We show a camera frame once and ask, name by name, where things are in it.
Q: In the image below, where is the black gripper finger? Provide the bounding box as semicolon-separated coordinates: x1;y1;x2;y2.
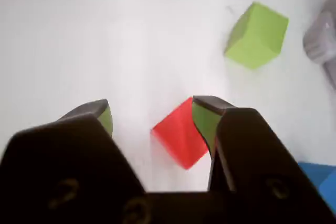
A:
193;95;336;224
0;99;158;224

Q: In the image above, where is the teal whale-shaped bin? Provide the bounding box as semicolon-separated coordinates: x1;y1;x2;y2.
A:
302;0;336;90

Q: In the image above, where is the blue cube block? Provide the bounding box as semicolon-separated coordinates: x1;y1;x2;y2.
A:
298;162;336;217

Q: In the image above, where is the green cube block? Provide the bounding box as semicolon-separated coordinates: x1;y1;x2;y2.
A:
224;1;289;70

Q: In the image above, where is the red cube block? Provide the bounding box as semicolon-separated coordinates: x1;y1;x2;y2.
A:
151;97;211;170

